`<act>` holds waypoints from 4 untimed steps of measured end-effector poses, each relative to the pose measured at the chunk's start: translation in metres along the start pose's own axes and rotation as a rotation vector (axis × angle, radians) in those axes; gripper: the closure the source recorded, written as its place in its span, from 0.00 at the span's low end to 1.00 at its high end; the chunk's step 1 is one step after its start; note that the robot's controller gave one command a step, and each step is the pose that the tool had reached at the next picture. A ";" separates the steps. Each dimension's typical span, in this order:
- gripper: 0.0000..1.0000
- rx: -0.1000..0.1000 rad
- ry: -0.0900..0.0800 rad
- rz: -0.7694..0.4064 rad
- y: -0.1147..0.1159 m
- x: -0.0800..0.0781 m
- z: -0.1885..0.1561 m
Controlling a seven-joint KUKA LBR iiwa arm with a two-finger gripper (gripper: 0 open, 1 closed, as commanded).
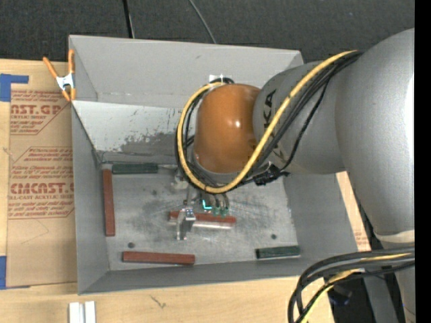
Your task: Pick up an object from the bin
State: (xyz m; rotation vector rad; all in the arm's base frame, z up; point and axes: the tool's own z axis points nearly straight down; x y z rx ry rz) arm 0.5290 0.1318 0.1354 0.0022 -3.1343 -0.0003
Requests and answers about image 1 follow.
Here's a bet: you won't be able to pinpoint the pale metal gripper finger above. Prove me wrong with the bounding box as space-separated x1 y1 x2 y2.
170 172 189 191
176 207 197 242

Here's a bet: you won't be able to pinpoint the red-brown flat block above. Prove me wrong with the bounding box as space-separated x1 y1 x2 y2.
121 250 197 266
102 168 117 238
168 211 237 225

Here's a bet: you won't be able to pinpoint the dark green flat block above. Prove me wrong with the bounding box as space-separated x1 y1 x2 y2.
111 162 160 175
255 245 302 260

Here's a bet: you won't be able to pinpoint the grey metal bin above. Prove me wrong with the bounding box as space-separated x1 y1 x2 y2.
68 34 360 295

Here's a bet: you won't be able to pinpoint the brown cardboard board, red print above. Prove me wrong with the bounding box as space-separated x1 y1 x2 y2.
0 58 79 289

